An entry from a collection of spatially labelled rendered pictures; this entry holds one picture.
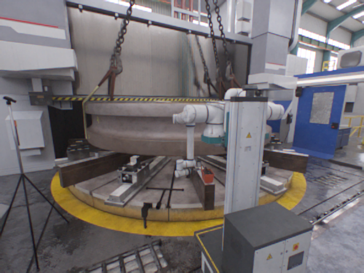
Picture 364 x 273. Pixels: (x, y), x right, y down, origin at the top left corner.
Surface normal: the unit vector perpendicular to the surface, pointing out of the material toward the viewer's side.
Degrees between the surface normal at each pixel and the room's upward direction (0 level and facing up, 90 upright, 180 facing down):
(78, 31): 90
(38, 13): 90
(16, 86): 90
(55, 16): 90
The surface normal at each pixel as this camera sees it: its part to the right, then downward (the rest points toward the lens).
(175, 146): -0.01, 0.19
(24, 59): 0.47, 0.17
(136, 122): -0.30, 0.18
